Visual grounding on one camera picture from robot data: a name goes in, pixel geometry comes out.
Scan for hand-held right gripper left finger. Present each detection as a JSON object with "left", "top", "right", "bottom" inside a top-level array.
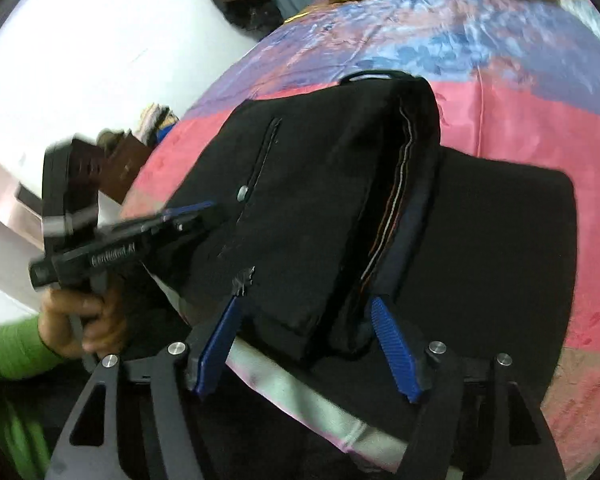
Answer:
[{"left": 45, "top": 295, "right": 243, "bottom": 480}]

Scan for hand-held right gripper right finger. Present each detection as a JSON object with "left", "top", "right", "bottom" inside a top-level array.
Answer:
[{"left": 370, "top": 296, "right": 566, "bottom": 480}]

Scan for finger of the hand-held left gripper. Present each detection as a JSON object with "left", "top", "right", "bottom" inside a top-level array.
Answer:
[{"left": 145, "top": 201, "right": 227, "bottom": 242}]

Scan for black pants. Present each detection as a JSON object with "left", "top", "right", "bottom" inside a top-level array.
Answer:
[{"left": 125, "top": 69, "right": 578, "bottom": 480}]

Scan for person's left forearm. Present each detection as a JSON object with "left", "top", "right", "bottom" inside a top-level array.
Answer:
[{"left": 0, "top": 316, "right": 65, "bottom": 383}]

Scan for person's left hand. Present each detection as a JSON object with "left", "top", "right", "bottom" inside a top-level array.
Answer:
[{"left": 37, "top": 280, "right": 128, "bottom": 361}]

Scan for brown wooden cabinet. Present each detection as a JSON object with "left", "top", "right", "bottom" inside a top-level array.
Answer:
[{"left": 97, "top": 135, "right": 151, "bottom": 201}]

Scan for pile of folded clothes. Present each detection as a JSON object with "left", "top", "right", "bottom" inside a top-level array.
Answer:
[{"left": 135, "top": 102, "right": 181, "bottom": 148}]

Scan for person's green shirt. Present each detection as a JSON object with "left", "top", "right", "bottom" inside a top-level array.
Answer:
[{"left": 0, "top": 385, "right": 51, "bottom": 480}]

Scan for floral satin bedspread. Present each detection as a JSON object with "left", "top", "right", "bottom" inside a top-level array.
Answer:
[{"left": 122, "top": 0, "right": 600, "bottom": 480}]

